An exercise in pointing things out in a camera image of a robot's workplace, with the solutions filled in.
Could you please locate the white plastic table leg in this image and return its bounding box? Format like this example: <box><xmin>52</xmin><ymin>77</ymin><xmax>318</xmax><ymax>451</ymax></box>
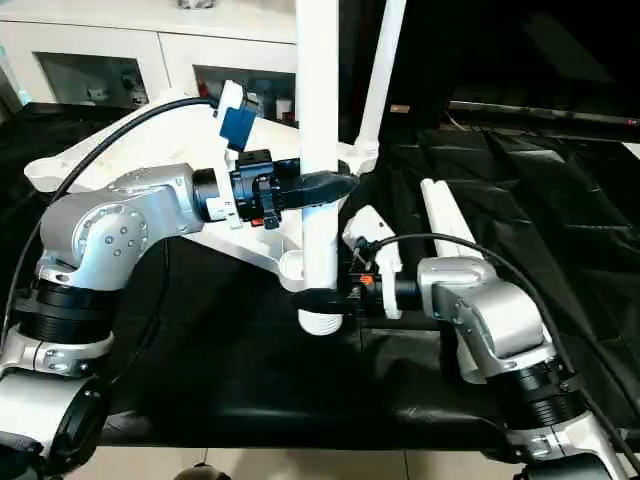
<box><xmin>434</xmin><ymin>179</ymin><xmax>485</xmax><ymax>262</ymax></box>
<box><xmin>294</xmin><ymin>0</ymin><xmax>347</xmax><ymax>337</ymax></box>
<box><xmin>421</xmin><ymin>178</ymin><xmax>490</xmax><ymax>385</ymax></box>
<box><xmin>354</xmin><ymin>0</ymin><xmax>408</xmax><ymax>174</ymax></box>

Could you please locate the white plastic table top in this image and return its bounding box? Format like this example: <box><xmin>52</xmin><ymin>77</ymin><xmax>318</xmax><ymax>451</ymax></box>
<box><xmin>23</xmin><ymin>88</ymin><xmax>380</xmax><ymax>295</ymax></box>

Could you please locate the black work surface mat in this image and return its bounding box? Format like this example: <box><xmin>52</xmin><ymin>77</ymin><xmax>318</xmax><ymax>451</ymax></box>
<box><xmin>0</xmin><ymin>99</ymin><xmax>640</xmax><ymax>451</ymax></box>

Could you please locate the white glass-door cabinet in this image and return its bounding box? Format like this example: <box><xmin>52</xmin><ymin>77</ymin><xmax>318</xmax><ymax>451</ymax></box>
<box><xmin>0</xmin><ymin>0</ymin><xmax>301</xmax><ymax>121</ymax></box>

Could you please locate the black backdrop cloth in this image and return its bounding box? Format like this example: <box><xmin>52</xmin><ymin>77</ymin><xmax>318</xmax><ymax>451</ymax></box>
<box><xmin>339</xmin><ymin>0</ymin><xmax>640</xmax><ymax>136</ymax></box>

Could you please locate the dark grey tube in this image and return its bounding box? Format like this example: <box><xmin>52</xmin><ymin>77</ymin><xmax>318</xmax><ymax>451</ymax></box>
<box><xmin>448</xmin><ymin>101</ymin><xmax>640</xmax><ymax>127</ymax></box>

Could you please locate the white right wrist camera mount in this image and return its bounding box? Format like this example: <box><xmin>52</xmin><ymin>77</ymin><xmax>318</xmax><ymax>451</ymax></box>
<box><xmin>342</xmin><ymin>204</ymin><xmax>405</xmax><ymax>321</ymax></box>

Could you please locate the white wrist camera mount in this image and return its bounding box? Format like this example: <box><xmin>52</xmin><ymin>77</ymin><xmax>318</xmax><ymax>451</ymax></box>
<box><xmin>342</xmin><ymin>204</ymin><xmax>405</xmax><ymax>321</ymax></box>
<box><xmin>211</xmin><ymin>79</ymin><xmax>262</xmax><ymax>232</ymax></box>

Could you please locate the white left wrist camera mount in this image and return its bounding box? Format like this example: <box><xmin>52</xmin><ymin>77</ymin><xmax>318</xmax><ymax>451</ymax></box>
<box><xmin>211</xmin><ymin>79</ymin><xmax>262</xmax><ymax>232</ymax></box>

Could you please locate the black left wrist camera cable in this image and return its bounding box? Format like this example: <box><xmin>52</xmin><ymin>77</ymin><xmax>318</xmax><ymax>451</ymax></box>
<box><xmin>0</xmin><ymin>96</ymin><xmax>222</xmax><ymax>401</ymax></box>

